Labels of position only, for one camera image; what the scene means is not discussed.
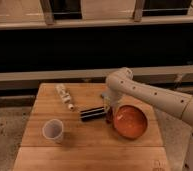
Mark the black striped rectangular block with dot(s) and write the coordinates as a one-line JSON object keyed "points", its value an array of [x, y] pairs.
{"points": [[93, 113]]}

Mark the orange ceramic bowl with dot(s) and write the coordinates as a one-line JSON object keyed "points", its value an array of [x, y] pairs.
{"points": [[130, 122]]}

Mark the wooden shelf rail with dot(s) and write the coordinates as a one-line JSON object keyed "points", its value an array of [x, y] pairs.
{"points": [[94, 73]]}

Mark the dark red dried pepper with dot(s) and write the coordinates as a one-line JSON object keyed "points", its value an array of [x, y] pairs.
{"points": [[109, 116]]}

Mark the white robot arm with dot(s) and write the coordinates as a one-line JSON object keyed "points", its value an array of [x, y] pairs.
{"points": [[177, 104]]}

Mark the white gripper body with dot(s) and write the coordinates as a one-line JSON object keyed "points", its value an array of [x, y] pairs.
{"points": [[111, 101]]}

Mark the white tube bottle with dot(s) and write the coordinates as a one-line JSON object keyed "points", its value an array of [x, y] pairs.
{"points": [[65, 96]]}

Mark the clear plastic cup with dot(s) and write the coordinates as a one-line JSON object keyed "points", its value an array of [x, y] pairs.
{"points": [[53, 130]]}

